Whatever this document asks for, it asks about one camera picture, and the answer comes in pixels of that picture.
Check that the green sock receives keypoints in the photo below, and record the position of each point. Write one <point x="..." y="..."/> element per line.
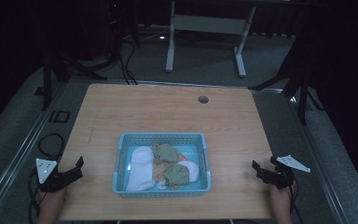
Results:
<point x="177" y="175"/>
<point x="165" y="153"/>

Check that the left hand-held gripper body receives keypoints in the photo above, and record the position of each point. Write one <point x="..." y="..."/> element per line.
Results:
<point x="46" y="169"/>

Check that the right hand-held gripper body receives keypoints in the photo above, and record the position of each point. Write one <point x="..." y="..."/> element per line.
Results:
<point x="281" y="179"/>

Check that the black tripod stand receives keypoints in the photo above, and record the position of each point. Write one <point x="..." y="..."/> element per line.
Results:
<point x="47" y="84"/>
<point x="303" y="93"/>

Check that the dark computer tower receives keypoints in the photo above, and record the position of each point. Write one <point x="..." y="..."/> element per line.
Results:
<point x="113" y="28"/>

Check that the short white sock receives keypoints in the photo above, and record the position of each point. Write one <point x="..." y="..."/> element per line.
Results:
<point x="193" y="170"/>

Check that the white desk frame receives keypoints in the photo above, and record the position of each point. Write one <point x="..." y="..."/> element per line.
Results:
<point x="209" y="24"/>

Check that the person's left hand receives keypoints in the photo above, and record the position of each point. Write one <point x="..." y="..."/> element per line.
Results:
<point x="52" y="200"/>

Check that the light blue plastic basket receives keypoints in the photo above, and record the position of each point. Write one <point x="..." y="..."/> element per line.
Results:
<point x="199" y="146"/>

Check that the person's right hand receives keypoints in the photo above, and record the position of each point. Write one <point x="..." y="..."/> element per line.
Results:
<point x="280" y="200"/>

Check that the long white sock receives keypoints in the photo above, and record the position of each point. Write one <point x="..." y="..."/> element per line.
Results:
<point x="141" y="168"/>

